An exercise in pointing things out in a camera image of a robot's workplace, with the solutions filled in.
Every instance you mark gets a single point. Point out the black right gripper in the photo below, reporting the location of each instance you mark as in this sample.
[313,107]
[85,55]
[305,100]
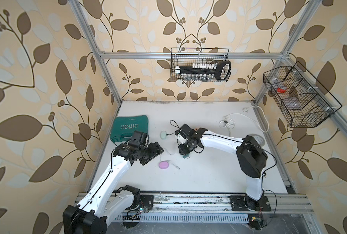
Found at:
[182,151]

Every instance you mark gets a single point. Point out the black wire basket right wall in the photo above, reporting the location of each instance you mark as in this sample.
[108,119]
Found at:
[308,102]

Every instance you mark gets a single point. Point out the black wire basket back wall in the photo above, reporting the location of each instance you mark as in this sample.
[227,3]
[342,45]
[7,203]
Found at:
[190,55]

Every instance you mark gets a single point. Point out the black wire basket wall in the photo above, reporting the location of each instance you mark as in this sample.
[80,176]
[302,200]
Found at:
[308,102]
[190,55]

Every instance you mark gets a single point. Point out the black white socket set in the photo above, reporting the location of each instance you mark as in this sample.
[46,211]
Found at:
[220,71]

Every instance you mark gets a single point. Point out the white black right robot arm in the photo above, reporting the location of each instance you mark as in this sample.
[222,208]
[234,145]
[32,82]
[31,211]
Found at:
[251,156]

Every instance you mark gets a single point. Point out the green plastic tool case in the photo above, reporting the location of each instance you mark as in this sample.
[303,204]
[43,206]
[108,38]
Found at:
[124,127]

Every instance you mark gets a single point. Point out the mint green earbuds case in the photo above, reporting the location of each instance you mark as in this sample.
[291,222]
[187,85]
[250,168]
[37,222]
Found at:
[163,135]

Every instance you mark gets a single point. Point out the aluminium frame rail front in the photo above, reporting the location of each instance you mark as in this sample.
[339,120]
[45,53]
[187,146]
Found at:
[210,208]

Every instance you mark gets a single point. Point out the white tape roll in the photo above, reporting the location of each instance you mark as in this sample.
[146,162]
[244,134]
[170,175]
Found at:
[259,139]

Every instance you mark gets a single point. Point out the purple earbuds case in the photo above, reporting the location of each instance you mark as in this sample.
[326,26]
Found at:
[163,165]

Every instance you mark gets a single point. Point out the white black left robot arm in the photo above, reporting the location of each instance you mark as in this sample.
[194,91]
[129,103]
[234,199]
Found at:
[94,213]

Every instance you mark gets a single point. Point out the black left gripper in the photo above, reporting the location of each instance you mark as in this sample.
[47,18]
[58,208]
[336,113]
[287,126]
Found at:
[154,152]

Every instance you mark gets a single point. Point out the red object in basket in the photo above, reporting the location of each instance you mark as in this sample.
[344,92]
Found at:
[281,89]

